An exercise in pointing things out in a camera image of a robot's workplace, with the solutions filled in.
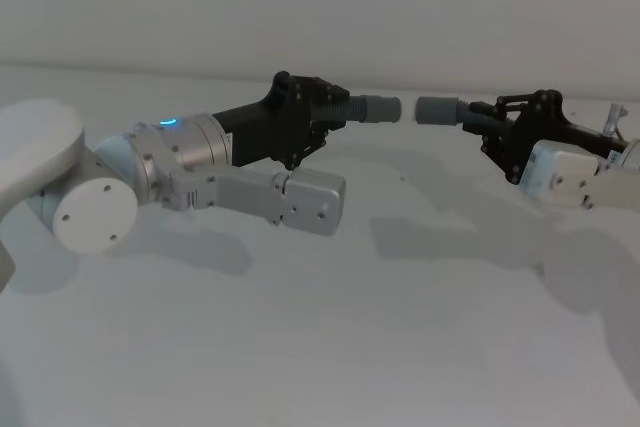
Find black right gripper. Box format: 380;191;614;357
461;89;627;185

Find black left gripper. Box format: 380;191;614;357
211;70;352;172

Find grey corrugated hose with cuff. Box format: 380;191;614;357
310;93;403;129
414;95;502;136

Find white curtain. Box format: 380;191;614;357
0;0;640;99

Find white table cloth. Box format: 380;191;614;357
0;63;640;427

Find thin cable with silver plug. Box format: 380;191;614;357
603;103;630;144

